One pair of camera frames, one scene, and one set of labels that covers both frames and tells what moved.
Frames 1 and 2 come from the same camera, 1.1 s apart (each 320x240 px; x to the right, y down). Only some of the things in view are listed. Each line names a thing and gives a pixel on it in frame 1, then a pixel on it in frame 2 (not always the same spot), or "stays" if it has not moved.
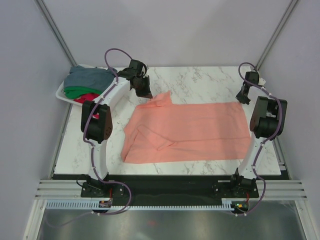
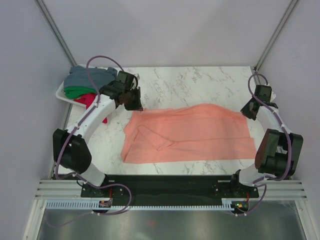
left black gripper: (146, 93) → (137, 106)
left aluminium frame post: (52, 22) stays
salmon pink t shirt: (164, 131) stays
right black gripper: (241, 100) → (244, 110)
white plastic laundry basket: (61, 93) stays
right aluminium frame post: (290, 5) stays
